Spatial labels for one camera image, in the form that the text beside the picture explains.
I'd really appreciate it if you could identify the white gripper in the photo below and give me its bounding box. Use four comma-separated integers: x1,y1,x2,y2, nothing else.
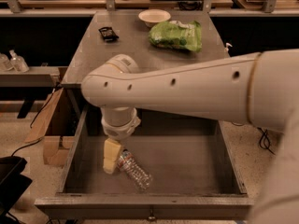
101,117,141,175

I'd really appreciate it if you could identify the clear plastic water bottle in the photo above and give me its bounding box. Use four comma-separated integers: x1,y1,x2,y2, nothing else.
117,149,152,191

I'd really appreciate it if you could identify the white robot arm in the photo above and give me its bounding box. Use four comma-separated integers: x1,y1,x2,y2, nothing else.
81,49,299,224

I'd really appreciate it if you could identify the metal drawer knob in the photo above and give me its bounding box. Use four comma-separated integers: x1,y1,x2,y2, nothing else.
147,208,156,222

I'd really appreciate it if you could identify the grey open top drawer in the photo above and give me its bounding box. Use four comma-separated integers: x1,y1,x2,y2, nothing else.
34,91,270,221

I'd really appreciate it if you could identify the grey cabinet counter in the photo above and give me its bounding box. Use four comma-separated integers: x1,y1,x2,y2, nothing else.
61,10,244,119

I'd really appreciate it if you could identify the clear sanitizer pump bottle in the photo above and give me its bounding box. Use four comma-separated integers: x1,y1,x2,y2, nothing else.
9,49,29,73

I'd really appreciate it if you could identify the brown cardboard box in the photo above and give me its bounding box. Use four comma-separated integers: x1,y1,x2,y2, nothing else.
24,88,75,167

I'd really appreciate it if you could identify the grey left shelf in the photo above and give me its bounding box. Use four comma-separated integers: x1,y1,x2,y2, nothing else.
0,66,61,88

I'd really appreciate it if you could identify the black chair part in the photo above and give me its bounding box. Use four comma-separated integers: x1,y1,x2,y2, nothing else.
0,156,32,224

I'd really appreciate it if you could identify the black snack packet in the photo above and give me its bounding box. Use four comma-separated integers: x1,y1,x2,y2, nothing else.
99,27,119,42

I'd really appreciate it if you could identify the green chip bag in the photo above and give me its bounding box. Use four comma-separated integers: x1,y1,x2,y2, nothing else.
149,21,202,52

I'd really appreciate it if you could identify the white paper bowl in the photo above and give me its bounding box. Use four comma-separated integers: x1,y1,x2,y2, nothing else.
138,9,171,28

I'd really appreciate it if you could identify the small white pump dispenser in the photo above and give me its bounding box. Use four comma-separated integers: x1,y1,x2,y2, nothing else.
224,42,233,57

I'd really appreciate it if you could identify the black floor cable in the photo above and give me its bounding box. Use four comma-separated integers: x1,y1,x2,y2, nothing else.
256,127,277,156

